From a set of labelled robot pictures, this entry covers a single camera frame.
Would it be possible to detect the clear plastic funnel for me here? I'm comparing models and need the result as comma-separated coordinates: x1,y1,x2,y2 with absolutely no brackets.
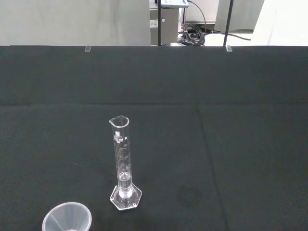
42,202,93,231

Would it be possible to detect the long black cable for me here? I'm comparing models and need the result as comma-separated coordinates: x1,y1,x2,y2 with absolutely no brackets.
187,0,252,41

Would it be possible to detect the pale grey board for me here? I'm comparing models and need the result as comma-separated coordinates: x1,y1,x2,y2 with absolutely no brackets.
0,0,151,47

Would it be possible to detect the white device with blue panel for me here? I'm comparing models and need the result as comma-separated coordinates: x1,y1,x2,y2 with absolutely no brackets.
159,0,190,8

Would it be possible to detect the black cable bundle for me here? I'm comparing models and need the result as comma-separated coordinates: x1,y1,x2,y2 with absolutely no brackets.
177,22,207,47

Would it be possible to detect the black bench cloth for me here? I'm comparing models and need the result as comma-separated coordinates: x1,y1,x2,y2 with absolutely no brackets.
0,45,308,231

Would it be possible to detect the grey cabinet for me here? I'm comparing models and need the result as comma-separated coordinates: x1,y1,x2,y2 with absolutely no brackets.
149,6,180,47

